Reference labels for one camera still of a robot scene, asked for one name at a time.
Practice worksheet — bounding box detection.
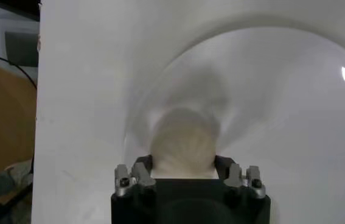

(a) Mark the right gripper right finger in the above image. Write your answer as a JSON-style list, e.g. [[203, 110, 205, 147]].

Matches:
[[214, 155, 266, 199]]

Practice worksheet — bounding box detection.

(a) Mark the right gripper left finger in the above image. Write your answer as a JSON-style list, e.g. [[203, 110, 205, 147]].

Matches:
[[114, 155, 156, 197]]

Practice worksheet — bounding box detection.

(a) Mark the white steamed baozi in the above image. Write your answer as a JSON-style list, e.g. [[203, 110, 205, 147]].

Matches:
[[150, 107, 218, 179]]

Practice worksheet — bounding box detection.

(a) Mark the white round plate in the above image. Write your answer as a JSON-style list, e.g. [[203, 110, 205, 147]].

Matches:
[[123, 26, 345, 224]]

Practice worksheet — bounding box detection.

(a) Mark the black floor cable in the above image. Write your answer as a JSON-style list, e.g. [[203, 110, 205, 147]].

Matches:
[[0, 51, 38, 89]]

